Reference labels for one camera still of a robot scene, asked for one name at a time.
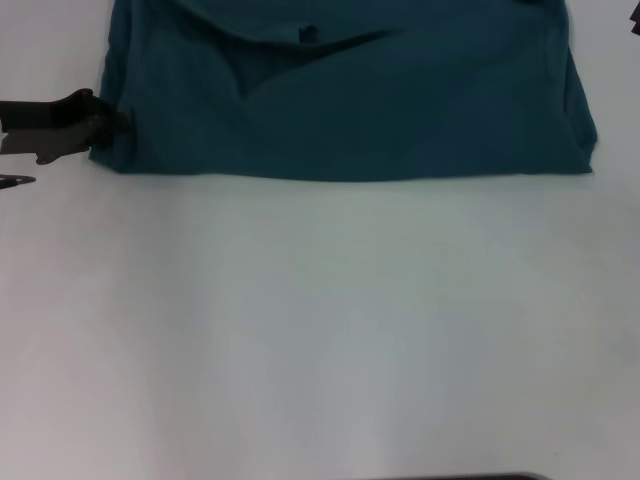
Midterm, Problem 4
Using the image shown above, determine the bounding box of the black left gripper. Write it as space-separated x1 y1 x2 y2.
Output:
0 88 137 167

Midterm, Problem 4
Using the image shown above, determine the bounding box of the teal t-shirt with beige print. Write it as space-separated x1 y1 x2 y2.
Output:
88 0 599 183

